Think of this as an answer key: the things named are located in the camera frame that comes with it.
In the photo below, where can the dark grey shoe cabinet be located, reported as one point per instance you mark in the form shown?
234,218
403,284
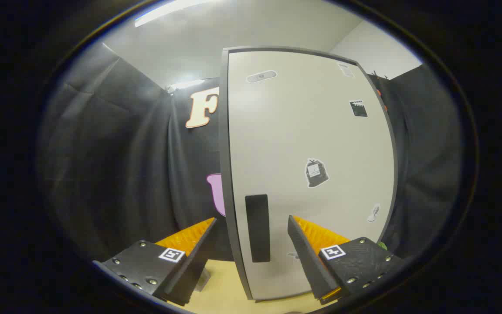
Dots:
224,152

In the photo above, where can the ceiling light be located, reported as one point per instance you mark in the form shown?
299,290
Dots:
186,83
168,11

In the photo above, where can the black backdrop cloth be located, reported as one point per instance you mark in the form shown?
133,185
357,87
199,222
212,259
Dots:
116,165

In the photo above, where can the watermelon slice toy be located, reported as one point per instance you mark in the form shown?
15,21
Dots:
381,245

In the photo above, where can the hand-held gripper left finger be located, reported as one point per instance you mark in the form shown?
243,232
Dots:
192,266

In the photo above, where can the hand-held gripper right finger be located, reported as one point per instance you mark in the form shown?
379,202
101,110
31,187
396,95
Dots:
310,261

